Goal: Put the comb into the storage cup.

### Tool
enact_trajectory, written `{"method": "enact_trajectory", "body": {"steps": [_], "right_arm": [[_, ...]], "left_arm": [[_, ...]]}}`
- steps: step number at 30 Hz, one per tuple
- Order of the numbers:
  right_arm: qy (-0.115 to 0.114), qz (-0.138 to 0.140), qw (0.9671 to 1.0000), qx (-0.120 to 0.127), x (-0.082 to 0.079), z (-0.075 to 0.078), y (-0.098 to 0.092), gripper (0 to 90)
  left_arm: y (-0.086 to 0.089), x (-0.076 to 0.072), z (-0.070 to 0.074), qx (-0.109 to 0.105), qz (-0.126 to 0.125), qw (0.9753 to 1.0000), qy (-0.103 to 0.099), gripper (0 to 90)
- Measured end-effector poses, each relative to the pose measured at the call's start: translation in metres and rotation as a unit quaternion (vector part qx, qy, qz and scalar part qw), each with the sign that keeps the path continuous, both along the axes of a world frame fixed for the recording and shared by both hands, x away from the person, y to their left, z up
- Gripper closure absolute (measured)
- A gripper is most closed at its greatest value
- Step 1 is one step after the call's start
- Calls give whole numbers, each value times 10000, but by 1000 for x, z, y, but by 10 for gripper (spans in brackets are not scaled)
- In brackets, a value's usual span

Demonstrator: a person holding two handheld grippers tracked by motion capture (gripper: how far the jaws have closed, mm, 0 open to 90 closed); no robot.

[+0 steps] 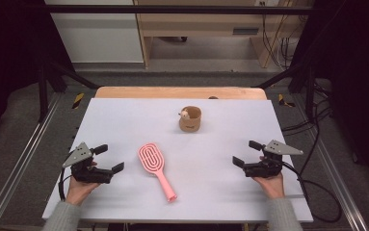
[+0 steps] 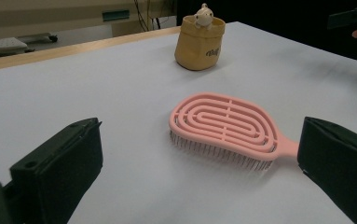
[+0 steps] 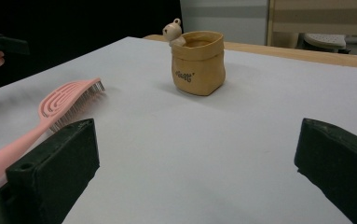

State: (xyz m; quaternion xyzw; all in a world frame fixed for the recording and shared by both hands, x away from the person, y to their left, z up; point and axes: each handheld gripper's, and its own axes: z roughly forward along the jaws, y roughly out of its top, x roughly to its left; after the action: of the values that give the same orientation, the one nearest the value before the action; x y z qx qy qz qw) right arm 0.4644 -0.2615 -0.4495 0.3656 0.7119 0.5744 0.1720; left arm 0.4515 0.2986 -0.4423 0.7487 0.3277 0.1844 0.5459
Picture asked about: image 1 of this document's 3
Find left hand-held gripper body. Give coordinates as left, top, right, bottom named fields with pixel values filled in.
left=62, top=141, right=114, bottom=185

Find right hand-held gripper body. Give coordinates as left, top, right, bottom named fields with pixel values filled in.
left=243, top=140, right=304, bottom=179

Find pink hairbrush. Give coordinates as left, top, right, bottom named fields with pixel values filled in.
left=137, top=142, right=178, bottom=203

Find brown cup with animal figure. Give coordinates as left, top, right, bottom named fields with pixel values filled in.
left=178, top=105, right=202, bottom=133

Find person's left hand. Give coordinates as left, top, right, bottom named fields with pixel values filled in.
left=66, top=161, right=101, bottom=207

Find person's right hand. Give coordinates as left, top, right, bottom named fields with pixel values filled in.
left=252, top=155, right=286, bottom=200

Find yellow black floor tape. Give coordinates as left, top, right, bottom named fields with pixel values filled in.
left=71, top=92, right=86, bottom=110
left=277, top=93, right=297, bottom=109

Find wooden table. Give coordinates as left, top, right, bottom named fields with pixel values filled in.
left=94, top=86, right=268, bottom=101

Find white cabinet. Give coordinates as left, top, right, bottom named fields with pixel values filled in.
left=43, top=0, right=145, bottom=64

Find black curtain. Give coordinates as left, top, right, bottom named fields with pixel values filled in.
left=290, top=0, right=369, bottom=188
left=0, top=0, right=74, bottom=152

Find light wooden desk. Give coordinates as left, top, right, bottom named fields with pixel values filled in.
left=133, top=0, right=305, bottom=69

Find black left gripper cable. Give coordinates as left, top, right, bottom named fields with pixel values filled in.
left=58, top=167, right=74, bottom=202

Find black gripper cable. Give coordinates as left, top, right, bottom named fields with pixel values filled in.
left=280, top=161, right=343, bottom=224
left=58, top=167, right=74, bottom=202

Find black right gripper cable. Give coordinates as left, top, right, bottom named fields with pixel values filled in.
left=280, top=161, right=343, bottom=224

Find black floor cables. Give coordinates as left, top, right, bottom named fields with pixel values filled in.
left=281, top=80, right=334, bottom=176

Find aluminium floor rail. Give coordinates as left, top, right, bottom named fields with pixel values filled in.
left=313, top=138, right=369, bottom=231
left=0, top=92, right=63, bottom=231

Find black frame strut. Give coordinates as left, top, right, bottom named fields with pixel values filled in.
left=252, top=62, right=317, bottom=121
left=37, top=61, right=100, bottom=123

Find hanging black cable bundle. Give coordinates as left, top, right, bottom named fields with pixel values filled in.
left=260, top=1, right=302, bottom=70

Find black horizontal frame bar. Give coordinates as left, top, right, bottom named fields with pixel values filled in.
left=43, top=4, right=315, bottom=15

